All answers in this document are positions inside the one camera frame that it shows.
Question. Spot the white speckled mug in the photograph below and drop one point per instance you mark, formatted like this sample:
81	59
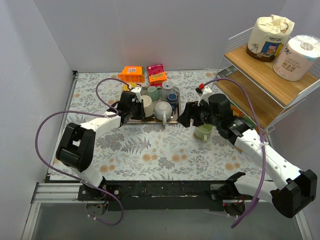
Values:
163	111

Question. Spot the sage green mug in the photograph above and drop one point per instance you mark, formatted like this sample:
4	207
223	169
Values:
153	92

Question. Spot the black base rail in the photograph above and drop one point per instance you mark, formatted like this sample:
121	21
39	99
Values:
164	195

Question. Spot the pink orange box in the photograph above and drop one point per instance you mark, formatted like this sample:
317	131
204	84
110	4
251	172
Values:
156	74

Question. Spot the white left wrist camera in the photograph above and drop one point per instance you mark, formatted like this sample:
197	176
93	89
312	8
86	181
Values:
137	90

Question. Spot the light green mug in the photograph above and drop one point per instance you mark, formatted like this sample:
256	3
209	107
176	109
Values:
203	132

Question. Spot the sponge pack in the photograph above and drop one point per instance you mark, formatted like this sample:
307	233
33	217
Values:
249	122
234	109

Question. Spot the white wire wooden shelf rack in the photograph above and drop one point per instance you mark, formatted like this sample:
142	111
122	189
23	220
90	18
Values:
275	100

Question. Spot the white cotton toilet roll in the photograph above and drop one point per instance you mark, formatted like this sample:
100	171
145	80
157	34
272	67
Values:
299	54

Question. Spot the floral table mat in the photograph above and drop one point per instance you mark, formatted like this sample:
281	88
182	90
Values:
141	152

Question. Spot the silver metal tray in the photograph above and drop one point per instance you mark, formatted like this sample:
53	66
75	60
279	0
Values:
153	120

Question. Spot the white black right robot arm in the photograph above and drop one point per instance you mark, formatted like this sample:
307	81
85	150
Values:
291	188

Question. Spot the sponge pack lower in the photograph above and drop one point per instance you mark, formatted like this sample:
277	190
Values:
249	122

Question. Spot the cartoon wrapped toilet roll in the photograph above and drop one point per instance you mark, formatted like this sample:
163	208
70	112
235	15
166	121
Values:
268	37

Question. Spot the small blue cup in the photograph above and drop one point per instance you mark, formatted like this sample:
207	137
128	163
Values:
172	99

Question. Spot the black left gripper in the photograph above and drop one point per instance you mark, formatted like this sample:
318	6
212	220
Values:
136	109

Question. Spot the cream mug black handle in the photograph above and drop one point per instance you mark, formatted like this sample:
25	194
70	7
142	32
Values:
147	105

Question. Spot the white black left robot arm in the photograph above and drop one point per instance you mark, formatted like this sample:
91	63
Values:
76	147

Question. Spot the grey mug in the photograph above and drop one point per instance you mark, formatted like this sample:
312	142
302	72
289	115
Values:
167	88

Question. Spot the sponge pack upper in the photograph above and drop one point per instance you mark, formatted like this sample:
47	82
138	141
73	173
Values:
234	109

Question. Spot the yellow mug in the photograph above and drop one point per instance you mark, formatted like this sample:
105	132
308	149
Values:
130	85

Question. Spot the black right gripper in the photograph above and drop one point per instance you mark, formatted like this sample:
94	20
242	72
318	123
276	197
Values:
194	114

